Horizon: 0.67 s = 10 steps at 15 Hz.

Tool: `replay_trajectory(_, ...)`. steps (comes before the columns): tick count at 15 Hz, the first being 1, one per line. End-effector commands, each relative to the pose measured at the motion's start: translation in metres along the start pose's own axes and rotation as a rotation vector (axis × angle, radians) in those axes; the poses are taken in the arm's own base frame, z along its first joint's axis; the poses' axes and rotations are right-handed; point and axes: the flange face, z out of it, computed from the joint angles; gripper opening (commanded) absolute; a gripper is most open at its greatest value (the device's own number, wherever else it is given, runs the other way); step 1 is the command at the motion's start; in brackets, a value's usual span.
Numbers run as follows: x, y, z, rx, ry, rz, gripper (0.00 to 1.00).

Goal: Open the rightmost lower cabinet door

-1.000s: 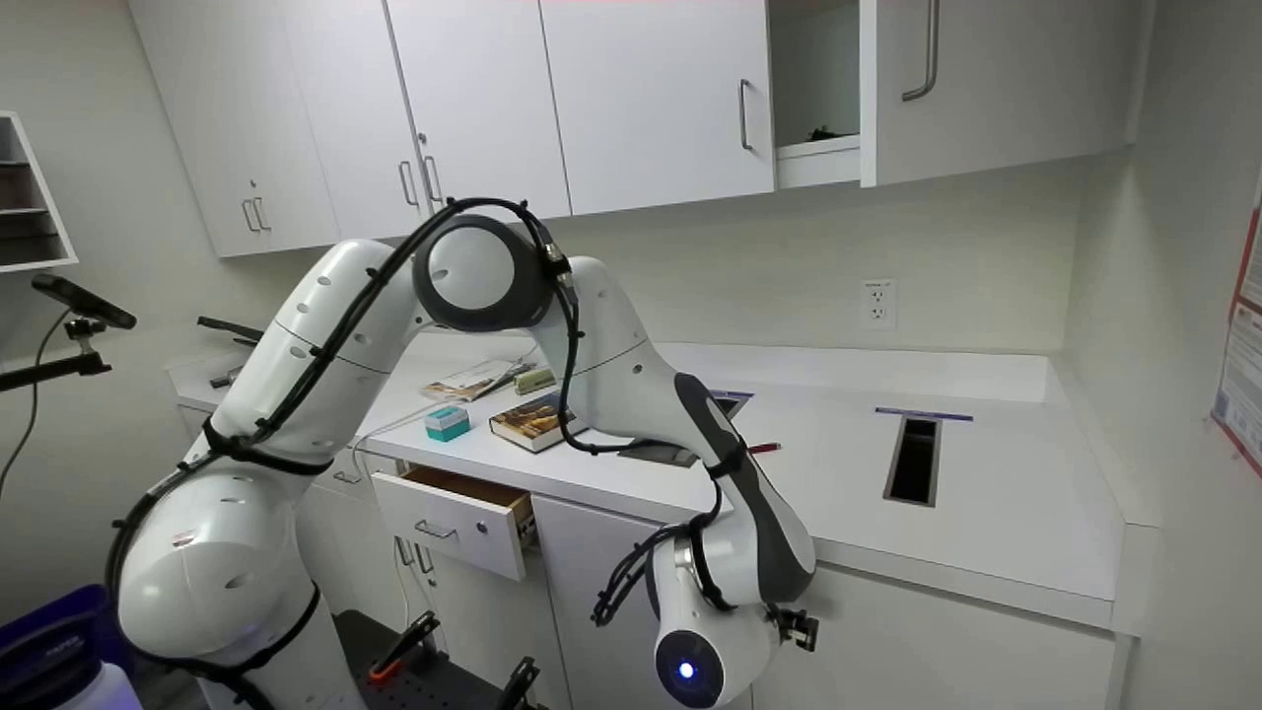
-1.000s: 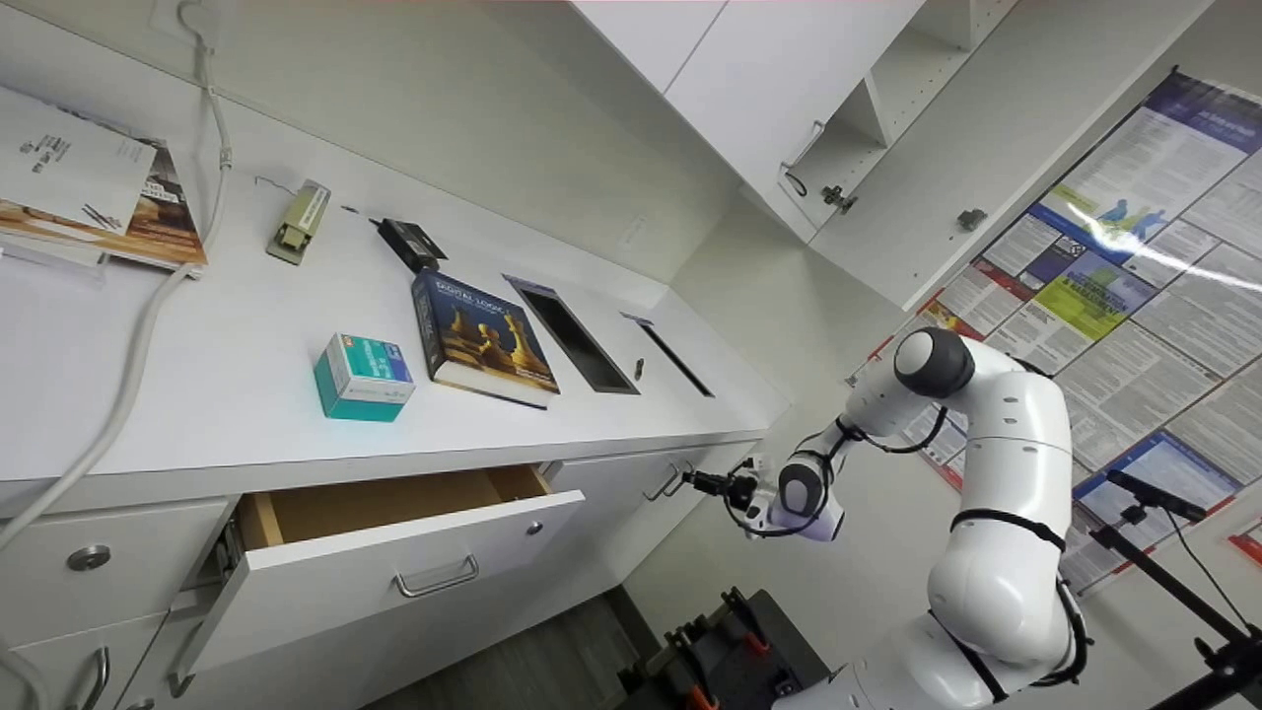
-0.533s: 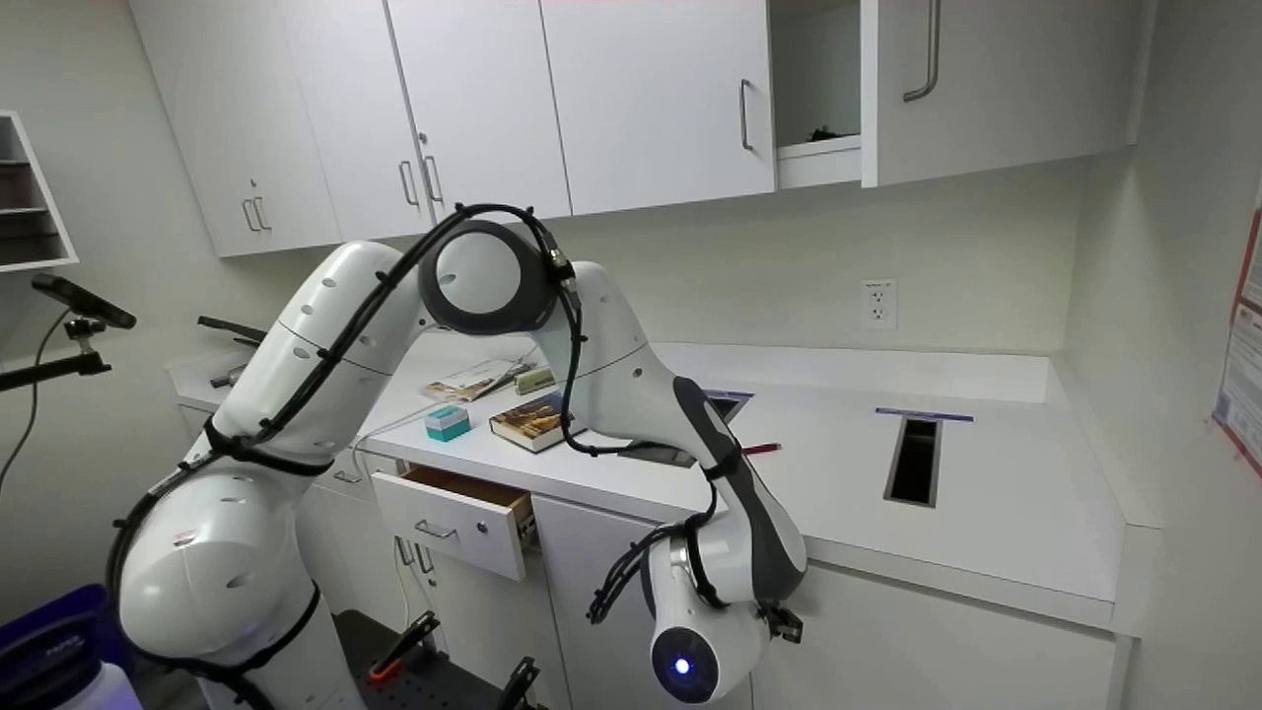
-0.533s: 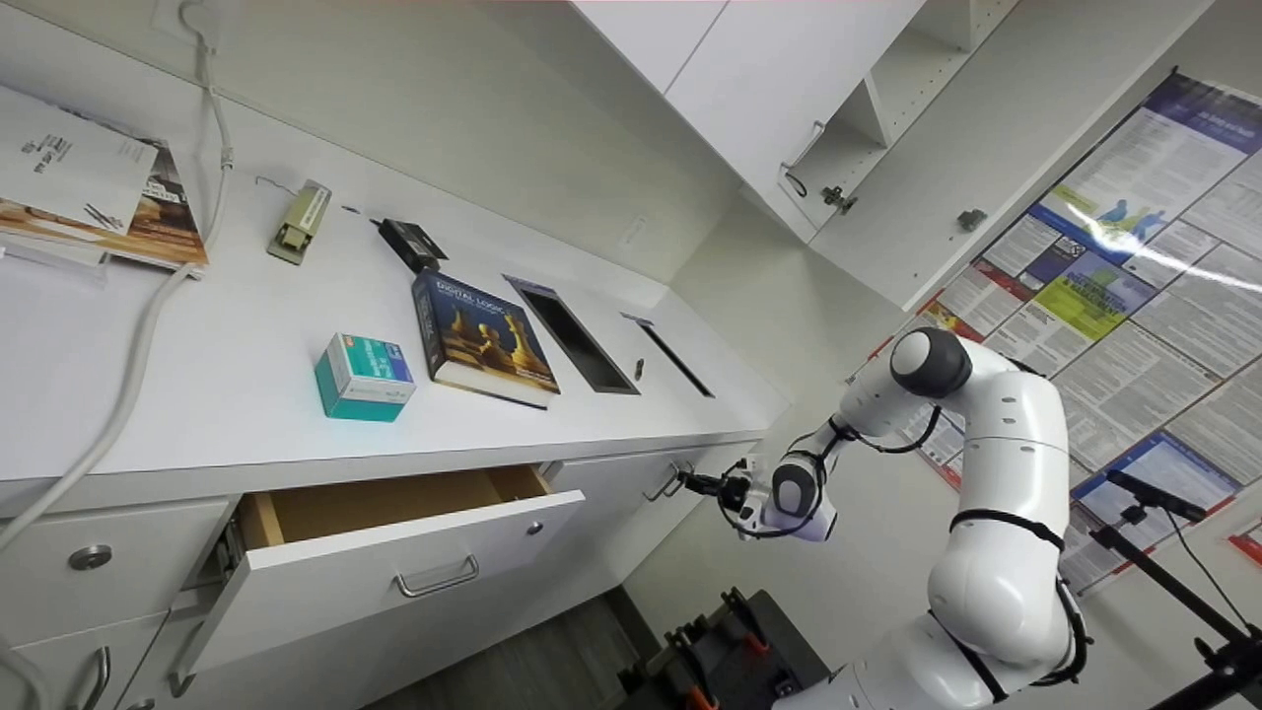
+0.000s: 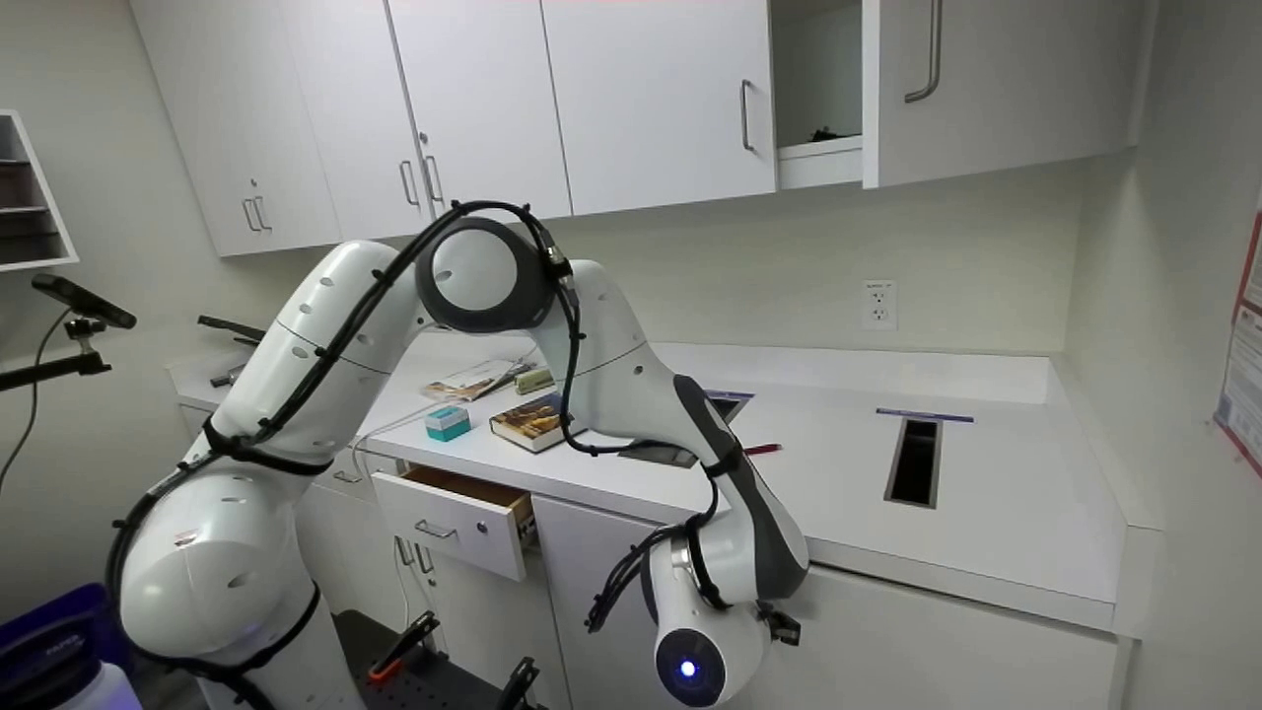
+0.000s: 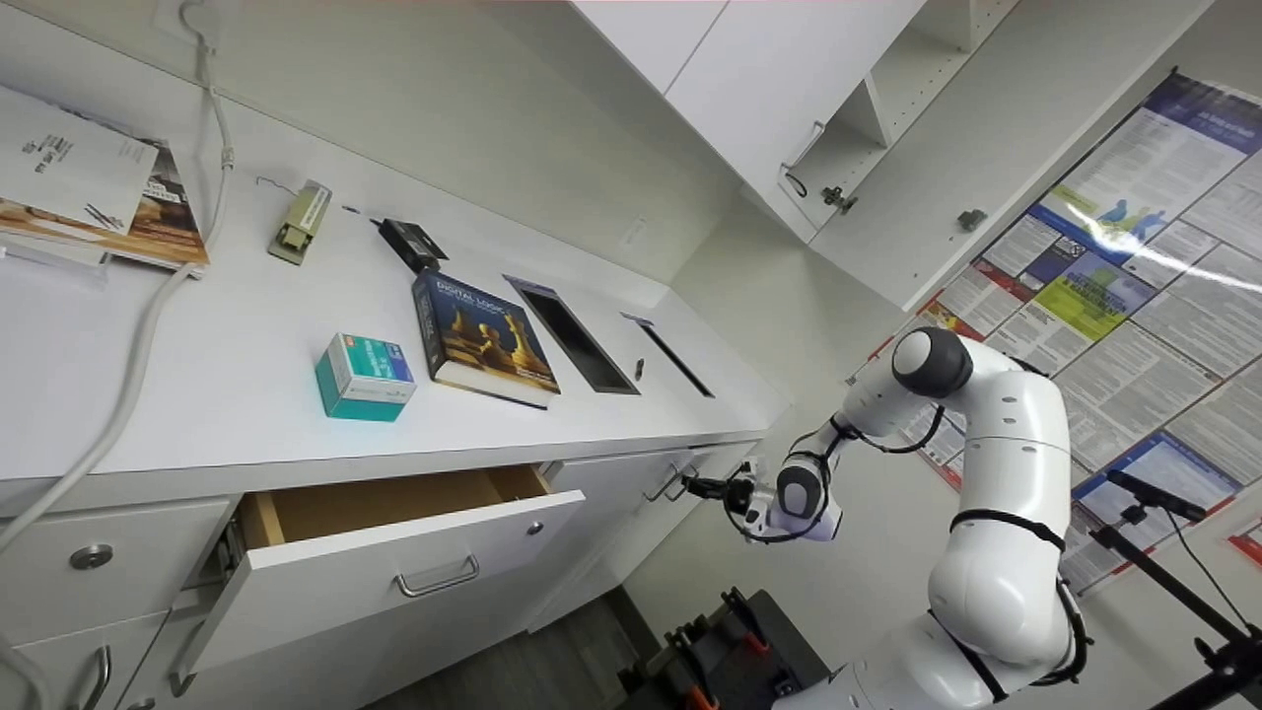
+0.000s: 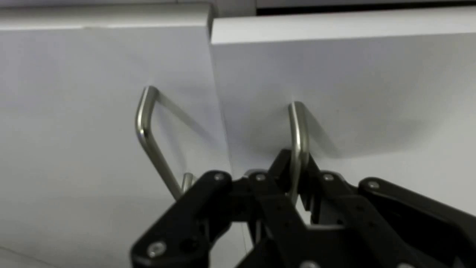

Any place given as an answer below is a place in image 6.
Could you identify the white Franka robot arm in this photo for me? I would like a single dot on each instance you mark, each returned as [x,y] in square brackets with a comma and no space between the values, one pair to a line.
[1011,457]

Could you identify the black camera tripod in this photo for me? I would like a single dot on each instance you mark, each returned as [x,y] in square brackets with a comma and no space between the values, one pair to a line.
[1149,499]

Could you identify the closed white drawer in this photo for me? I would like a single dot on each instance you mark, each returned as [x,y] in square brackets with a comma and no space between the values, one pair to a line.
[142,586]

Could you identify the teal small box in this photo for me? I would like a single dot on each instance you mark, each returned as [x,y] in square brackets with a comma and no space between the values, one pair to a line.
[360,378]

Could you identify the large printed wall poster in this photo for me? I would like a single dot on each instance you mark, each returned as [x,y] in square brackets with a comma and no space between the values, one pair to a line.
[1157,236]

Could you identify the beige stapler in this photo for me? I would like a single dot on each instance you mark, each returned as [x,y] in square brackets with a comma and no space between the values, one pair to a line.
[300,221]

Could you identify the white upper cabinet carcass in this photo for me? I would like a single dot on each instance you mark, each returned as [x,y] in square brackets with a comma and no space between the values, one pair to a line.
[922,64]

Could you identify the brown cover book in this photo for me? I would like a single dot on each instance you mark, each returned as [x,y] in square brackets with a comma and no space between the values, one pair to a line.
[162,236]

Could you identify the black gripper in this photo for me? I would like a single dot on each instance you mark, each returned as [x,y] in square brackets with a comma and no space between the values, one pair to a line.
[751,503]

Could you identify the white cover book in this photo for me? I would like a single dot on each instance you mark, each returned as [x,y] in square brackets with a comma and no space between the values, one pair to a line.
[71,157]

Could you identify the red header wall poster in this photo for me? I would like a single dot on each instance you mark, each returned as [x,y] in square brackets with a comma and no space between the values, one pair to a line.
[1246,541]

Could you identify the red black bar clamp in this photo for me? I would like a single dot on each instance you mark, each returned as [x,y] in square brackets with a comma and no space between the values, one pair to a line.
[747,619]
[694,657]

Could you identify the open white wooden drawer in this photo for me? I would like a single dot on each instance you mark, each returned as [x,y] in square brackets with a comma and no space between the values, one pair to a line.
[397,539]

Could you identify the small black device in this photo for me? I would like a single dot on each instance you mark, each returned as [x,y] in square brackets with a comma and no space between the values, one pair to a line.
[410,240]

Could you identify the white lower cabinet door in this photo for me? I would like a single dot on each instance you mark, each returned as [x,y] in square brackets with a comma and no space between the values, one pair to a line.
[498,607]
[41,675]

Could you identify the open white upper cabinet door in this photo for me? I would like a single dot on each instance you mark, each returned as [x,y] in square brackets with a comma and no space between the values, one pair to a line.
[998,132]

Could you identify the dark cover picture book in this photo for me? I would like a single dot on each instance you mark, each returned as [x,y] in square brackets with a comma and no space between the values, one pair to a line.
[479,336]

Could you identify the square countertop waste opening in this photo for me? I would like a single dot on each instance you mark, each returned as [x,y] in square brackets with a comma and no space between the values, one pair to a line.
[572,336]

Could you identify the white drawer cabinet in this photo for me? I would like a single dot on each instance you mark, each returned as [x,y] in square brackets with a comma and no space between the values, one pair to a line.
[594,539]

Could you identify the blue header wall poster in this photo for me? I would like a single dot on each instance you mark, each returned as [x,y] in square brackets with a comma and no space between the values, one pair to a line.
[1157,499]

